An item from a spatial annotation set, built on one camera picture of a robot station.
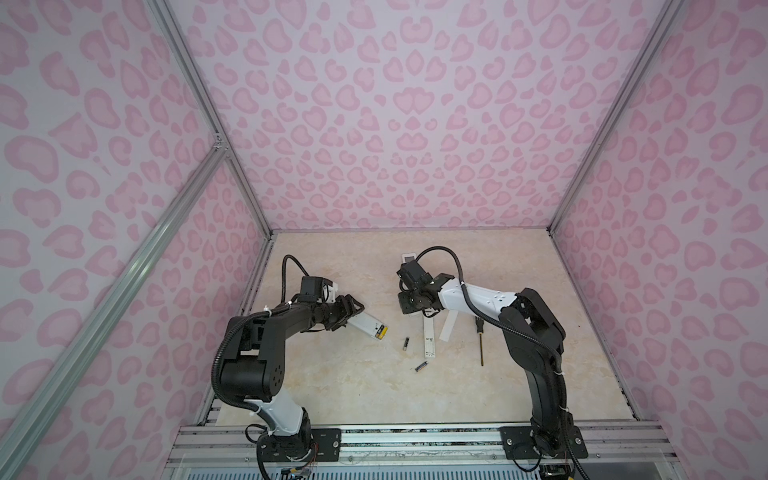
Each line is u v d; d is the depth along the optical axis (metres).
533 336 0.52
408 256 1.09
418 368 0.86
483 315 0.52
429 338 0.90
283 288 0.79
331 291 0.91
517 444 0.73
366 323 0.93
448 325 0.94
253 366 0.47
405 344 0.90
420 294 0.72
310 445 0.72
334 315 0.84
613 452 0.72
